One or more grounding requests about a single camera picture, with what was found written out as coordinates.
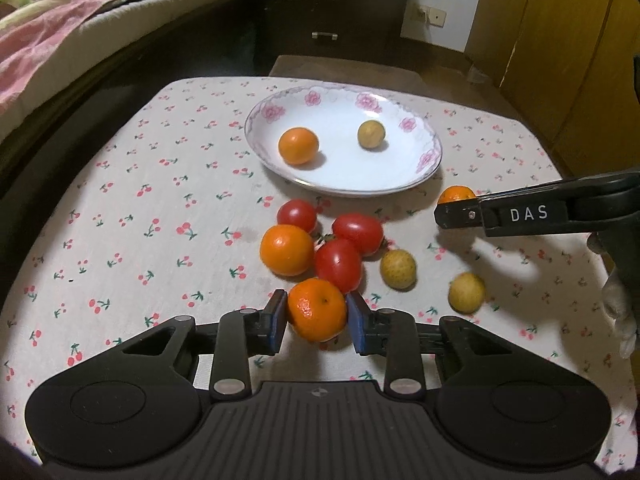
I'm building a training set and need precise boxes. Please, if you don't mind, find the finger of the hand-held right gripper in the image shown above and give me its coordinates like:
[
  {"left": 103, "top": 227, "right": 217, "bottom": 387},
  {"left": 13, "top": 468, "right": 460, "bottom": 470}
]
[{"left": 434, "top": 181, "right": 576, "bottom": 238}]

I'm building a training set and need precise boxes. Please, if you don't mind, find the white wall socket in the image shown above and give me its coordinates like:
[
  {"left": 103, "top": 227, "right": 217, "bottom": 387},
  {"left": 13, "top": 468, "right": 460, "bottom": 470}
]
[{"left": 410, "top": 4, "right": 448, "bottom": 28}]

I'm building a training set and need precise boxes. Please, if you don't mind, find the dark wooden nightstand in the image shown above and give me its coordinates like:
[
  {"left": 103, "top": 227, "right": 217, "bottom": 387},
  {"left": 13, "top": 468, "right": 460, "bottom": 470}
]
[{"left": 249, "top": 0, "right": 415, "bottom": 77}]

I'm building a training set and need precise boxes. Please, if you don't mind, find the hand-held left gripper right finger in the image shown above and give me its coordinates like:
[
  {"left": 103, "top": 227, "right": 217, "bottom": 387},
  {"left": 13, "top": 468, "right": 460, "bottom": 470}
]
[{"left": 346, "top": 292, "right": 521, "bottom": 403}]

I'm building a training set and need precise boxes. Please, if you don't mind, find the person's right hand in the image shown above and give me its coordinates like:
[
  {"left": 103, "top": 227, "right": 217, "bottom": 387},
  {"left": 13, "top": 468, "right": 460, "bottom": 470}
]
[{"left": 586, "top": 232, "right": 640, "bottom": 359}]

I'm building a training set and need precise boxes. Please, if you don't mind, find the yellow-brown longan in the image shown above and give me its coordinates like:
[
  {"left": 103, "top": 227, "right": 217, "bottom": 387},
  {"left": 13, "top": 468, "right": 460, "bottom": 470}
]
[
  {"left": 380, "top": 249, "right": 417, "bottom": 290},
  {"left": 357, "top": 120, "right": 386, "bottom": 150},
  {"left": 448, "top": 272, "right": 486, "bottom": 314}
]

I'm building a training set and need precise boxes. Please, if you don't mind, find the wooden wardrobe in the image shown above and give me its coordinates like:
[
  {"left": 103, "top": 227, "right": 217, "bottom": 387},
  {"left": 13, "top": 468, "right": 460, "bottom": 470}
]
[{"left": 464, "top": 0, "right": 640, "bottom": 177}]

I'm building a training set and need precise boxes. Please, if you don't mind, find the bed with pink blanket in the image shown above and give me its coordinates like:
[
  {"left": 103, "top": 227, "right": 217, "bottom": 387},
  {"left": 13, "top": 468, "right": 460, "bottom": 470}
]
[{"left": 0, "top": 0, "right": 246, "bottom": 126}]

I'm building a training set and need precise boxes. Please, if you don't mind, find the dark wooden bed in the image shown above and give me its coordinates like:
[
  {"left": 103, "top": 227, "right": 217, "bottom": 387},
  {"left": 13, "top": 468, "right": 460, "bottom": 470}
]
[{"left": 0, "top": 0, "right": 273, "bottom": 281}]

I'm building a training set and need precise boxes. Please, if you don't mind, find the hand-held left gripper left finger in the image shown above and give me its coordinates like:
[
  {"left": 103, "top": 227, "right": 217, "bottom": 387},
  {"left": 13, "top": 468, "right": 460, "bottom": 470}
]
[{"left": 120, "top": 290, "right": 290, "bottom": 402}]

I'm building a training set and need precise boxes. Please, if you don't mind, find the red tomato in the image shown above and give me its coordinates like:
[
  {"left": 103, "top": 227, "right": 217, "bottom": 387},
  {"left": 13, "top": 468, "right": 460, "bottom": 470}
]
[
  {"left": 314, "top": 238, "right": 363, "bottom": 295},
  {"left": 276, "top": 199, "right": 318, "bottom": 233},
  {"left": 332, "top": 212, "right": 385, "bottom": 258}
]

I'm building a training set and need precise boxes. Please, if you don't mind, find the orange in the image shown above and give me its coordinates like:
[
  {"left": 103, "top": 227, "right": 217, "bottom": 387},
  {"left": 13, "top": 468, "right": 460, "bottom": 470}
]
[
  {"left": 259, "top": 224, "right": 316, "bottom": 277},
  {"left": 278, "top": 127, "right": 320, "bottom": 166},
  {"left": 437, "top": 185, "right": 477, "bottom": 206},
  {"left": 286, "top": 277, "right": 348, "bottom": 343}
]

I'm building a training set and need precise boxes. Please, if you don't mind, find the white floral rim plate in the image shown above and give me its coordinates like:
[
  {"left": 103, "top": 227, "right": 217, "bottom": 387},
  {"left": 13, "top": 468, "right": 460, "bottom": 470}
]
[{"left": 244, "top": 85, "right": 444, "bottom": 198}]

